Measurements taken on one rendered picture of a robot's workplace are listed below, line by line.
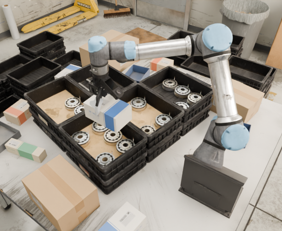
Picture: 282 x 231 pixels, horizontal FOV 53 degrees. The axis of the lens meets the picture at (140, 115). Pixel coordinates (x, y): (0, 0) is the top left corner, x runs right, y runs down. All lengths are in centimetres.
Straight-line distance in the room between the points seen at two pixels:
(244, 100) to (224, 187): 74
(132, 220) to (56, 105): 92
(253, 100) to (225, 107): 71
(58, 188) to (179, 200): 60
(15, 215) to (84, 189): 115
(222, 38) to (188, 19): 345
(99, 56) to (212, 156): 69
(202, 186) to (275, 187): 129
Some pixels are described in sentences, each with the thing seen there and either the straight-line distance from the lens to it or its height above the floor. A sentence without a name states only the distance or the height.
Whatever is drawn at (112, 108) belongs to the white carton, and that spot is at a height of 114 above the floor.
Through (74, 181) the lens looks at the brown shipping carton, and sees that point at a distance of 141.
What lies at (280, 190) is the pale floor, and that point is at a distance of 263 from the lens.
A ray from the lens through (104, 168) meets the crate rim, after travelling 134.
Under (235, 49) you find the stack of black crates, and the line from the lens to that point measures 306.
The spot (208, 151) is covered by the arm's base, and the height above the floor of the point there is 98.
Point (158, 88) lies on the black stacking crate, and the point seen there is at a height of 83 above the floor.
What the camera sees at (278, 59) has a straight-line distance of 408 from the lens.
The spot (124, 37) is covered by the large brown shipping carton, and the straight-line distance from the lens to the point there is 244.
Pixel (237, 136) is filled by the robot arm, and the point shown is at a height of 114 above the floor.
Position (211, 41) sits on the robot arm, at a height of 146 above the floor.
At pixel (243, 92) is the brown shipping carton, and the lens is 198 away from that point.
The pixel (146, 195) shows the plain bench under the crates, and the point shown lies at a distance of 152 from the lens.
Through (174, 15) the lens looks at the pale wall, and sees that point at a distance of 477.
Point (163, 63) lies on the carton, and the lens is 233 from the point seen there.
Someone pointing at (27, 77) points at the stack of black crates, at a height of 49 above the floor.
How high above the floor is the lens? 199
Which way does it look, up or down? 42 degrees down
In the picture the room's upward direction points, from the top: straight up
